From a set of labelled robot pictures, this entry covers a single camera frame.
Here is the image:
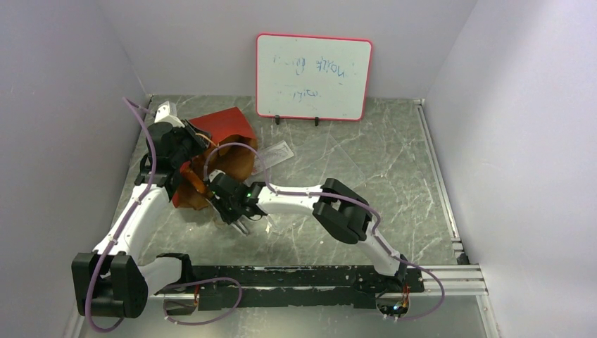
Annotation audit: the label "metal tongs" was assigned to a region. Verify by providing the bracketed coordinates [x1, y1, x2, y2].
[232, 220, 250, 236]

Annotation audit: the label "red brown paper bag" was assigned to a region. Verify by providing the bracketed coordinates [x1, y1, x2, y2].
[172, 107, 258, 210]

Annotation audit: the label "orange fake bread loaf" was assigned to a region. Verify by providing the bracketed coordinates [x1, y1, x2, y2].
[180, 163, 207, 194]

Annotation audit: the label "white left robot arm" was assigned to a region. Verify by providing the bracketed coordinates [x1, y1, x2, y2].
[71, 120, 211, 318]

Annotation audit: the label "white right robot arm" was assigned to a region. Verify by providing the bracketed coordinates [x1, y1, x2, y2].
[205, 170, 407, 292]

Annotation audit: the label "clear plastic packet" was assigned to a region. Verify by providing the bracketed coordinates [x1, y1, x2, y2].
[251, 141, 294, 175]

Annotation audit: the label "clear plastic tray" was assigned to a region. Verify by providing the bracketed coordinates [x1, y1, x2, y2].
[268, 134, 365, 188]

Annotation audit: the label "pink framed whiteboard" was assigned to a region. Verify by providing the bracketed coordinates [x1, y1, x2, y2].
[255, 33, 373, 121]

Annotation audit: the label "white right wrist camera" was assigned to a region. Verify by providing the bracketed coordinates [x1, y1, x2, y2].
[206, 169, 224, 184]

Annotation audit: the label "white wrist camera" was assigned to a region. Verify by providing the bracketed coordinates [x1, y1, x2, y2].
[154, 101, 184, 127]
[206, 169, 224, 184]

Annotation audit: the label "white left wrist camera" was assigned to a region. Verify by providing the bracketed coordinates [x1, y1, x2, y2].
[154, 101, 184, 127]

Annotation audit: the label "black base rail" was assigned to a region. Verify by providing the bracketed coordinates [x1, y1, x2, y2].
[192, 265, 425, 311]

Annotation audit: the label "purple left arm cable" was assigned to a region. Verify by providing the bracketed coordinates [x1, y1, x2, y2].
[84, 96, 244, 333]

